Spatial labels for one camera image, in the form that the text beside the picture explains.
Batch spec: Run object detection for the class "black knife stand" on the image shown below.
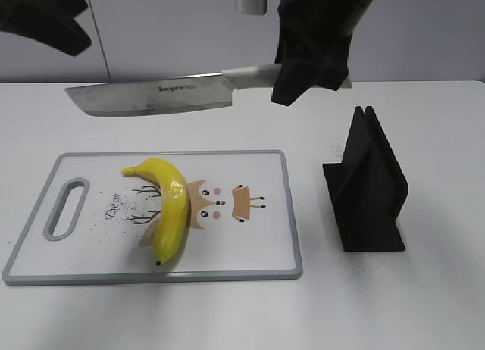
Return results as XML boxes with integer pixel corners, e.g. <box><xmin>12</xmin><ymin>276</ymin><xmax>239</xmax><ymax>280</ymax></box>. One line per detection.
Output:
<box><xmin>322</xmin><ymin>106</ymin><xmax>408</xmax><ymax>252</ymax></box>

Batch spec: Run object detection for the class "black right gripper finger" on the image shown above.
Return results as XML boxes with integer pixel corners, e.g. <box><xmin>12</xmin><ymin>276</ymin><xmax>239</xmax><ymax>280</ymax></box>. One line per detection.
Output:
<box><xmin>311</xmin><ymin>52</ymin><xmax>349</xmax><ymax>91</ymax></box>
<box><xmin>271</xmin><ymin>52</ymin><xmax>320</xmax><ymax>107</ymax></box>

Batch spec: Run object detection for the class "white cutting board grey rim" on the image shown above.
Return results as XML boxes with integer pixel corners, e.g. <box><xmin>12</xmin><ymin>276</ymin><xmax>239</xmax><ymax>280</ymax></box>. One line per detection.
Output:
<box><xmin>2</xmin><ymin>150</ymin><xmax>302</xmax><ymax>286</ymax></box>

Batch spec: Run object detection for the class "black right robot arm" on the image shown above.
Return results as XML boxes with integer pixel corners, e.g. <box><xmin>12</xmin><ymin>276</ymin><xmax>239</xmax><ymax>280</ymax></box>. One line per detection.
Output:
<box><xmin>271</xmin><ymin>0</ymin><xmax>373</xmax><ymax>106</ymax></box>

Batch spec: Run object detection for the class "silver metal cylinder fixture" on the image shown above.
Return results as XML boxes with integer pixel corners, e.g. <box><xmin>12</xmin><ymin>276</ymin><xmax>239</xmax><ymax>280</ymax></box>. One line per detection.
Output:
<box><xmin>235</xmin><ymin>0</ymin><xmax>267</xmax><ymax>16</ymax></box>

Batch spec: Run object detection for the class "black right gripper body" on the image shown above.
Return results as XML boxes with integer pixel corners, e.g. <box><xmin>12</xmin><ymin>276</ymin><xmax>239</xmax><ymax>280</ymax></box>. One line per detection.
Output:
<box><xmin>274</xmin><ymin>0</ymin><xmax>355</xmax><ymax>69</ymax></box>

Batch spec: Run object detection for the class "kitchen knife with speckled handle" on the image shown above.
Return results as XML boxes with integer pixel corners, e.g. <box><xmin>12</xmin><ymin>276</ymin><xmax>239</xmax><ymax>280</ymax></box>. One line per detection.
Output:
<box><xmin>64</xmin><ymin>62</ymin><xmax>352</xmax><ymax>118</ymax></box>

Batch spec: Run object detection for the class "yellow plastic banana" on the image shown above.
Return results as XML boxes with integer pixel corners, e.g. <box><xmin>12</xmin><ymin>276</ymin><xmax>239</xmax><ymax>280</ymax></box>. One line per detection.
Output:
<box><xmin>121</xmin><ymin>158</ymin><xmax>190</xmax><ymax>266</ymax></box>

